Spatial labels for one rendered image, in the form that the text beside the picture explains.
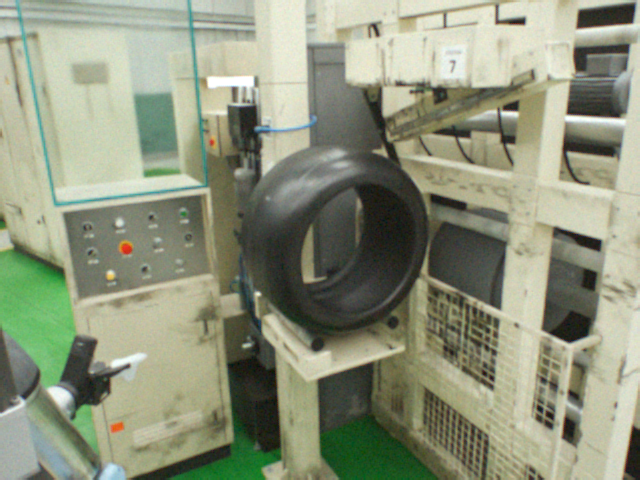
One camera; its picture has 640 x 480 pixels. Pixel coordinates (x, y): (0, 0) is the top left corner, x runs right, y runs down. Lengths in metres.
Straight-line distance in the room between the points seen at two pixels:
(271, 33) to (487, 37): 0.69
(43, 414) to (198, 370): 1.40
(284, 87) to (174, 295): 0.93
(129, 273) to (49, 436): 1.21
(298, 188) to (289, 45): 0.55
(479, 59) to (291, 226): 0.63
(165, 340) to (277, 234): 0.95
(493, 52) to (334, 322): 0.85
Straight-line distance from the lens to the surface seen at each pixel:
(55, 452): 1.03
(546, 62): 1.40
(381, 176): 1.50
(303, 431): 2.25
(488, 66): 1.41
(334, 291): 1.85
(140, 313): 2.14
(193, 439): 2.49
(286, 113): 1.77
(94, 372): 1.27
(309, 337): 1.60
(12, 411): 0.61
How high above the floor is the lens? 1.68
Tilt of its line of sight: 18 degrees down
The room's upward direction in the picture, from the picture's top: 2 degrees counter-clockwise
